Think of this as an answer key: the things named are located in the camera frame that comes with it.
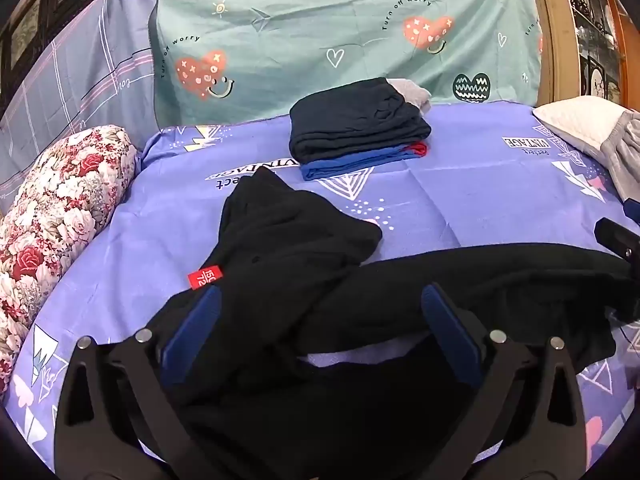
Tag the grey cloth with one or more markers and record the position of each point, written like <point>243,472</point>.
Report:
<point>625,155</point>

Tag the white pillow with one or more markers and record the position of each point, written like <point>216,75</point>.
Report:
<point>575,120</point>

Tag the folded blue garment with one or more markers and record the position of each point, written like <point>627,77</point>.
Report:
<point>340,166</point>

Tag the teal heart print blanket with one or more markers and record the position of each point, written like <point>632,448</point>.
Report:
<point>310,25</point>

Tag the folded red garment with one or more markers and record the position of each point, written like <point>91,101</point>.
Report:
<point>419,149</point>

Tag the folded dark navy pants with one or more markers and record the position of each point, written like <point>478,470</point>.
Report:
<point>350,120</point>

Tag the glass-front wooden cabinet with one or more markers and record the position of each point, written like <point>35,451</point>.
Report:
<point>600,35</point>

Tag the black pants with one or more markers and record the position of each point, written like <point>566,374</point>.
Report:
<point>300,260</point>

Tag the folded grey garment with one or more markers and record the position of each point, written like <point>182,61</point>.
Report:
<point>412,92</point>

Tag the purple printed bedsheet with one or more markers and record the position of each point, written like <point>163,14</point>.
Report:
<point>475,195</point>

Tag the floral bolster pillow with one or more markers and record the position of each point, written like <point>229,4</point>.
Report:
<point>60,220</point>

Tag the wooden door frame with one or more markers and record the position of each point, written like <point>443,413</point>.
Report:
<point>552,25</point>

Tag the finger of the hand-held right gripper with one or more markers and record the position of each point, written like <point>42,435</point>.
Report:
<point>616,237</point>

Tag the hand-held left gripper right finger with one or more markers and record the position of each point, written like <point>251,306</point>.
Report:
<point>446,325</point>

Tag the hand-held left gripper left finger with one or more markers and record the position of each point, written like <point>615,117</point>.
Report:
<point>195,322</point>

